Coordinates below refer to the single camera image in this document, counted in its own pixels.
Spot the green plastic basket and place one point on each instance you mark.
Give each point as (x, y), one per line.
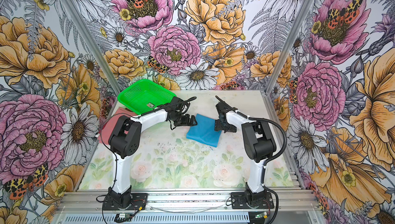
(139, 94)

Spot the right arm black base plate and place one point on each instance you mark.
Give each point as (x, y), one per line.
(247, 200)

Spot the aluminium corner post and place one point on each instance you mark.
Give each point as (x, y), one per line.
(80, 24)
(299, 19)

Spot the left aluminium corner post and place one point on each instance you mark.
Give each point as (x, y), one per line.
(80, 24)

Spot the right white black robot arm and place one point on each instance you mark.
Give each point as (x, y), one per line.
(259, 145)

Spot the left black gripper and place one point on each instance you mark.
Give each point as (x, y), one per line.
(185, 122)

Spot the small label in basket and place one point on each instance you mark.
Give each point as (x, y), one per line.
(150, 104)

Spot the folded red t shirt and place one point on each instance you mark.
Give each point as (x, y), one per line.
(108, 128)

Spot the aluminium front rail frame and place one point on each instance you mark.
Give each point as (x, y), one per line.
(190, 206)

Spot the blue t shirt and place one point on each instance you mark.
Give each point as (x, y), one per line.
(204, 132)

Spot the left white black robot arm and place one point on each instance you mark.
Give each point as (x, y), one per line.
(124, 141)

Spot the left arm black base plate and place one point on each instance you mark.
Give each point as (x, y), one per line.
(126, 201)

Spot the right aluminium corner post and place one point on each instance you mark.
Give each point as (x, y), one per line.
(299, 19)

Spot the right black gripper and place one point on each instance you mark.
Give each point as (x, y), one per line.
(217, 126)

